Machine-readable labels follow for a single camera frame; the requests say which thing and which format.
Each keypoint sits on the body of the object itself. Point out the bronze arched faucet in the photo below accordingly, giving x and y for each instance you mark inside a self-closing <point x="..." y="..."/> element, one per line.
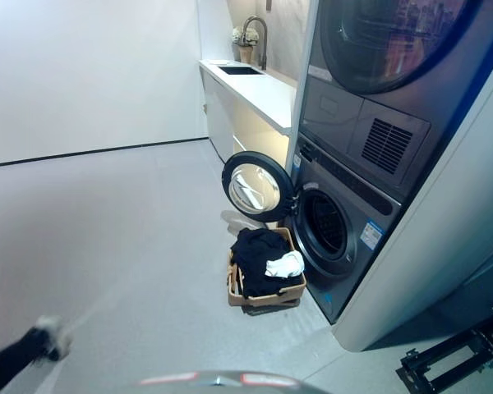
<point x="264" y="41"/>

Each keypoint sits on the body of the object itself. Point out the grey stacked dryer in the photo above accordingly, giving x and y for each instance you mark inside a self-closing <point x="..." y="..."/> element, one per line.
<point x="353" y="106"/>

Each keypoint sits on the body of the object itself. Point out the woven wicker laundry basket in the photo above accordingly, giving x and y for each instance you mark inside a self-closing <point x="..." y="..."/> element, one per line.
<point x="267" y="299"/>

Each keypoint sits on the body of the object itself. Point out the black clothes pile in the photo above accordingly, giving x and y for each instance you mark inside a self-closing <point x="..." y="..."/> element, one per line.
<point x="256" y="256"/>

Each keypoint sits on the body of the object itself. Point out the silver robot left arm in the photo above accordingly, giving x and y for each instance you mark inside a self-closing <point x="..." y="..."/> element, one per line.
<point x="8" y="361"/>

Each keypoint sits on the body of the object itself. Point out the black recessed sink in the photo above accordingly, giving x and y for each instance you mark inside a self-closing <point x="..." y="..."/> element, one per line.
<point x="240" y="70"/>

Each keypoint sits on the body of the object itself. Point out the grey front-load washing machine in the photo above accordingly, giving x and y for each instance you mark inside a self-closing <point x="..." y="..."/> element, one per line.
<point x="349" y="213"/>

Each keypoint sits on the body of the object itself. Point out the tall white appliance cabinet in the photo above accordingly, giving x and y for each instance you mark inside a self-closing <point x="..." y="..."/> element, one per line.
<point x="435" y="246"/>

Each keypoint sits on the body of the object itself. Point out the white flower bouquet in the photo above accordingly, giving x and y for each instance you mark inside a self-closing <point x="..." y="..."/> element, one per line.
<point x="244" y="36"/>

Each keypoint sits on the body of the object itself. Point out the round washing machine door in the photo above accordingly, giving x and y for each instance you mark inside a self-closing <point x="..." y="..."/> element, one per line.
<point x="234" y="164"/>

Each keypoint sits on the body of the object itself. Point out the beige flower vase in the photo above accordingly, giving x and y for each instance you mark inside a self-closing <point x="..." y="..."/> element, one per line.
<point x="245" y="53"/>

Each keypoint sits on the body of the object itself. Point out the white counter cabinet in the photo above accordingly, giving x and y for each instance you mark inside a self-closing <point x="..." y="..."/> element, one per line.
<point x="254" y="98"/>

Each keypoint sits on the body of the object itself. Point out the silver robot torso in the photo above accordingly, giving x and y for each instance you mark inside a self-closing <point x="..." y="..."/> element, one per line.
<point x="226" y="381"/>

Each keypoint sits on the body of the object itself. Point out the white cloth garment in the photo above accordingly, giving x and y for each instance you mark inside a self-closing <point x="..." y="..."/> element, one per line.
<point x="285" y="264"/>

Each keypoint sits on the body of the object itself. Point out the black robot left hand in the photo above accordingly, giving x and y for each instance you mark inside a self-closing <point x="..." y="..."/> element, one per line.
<point x="52" y="337"/>

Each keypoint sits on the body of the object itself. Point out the black metal frame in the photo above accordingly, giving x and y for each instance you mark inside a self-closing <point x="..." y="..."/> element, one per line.
<point x="456" y="357"/>

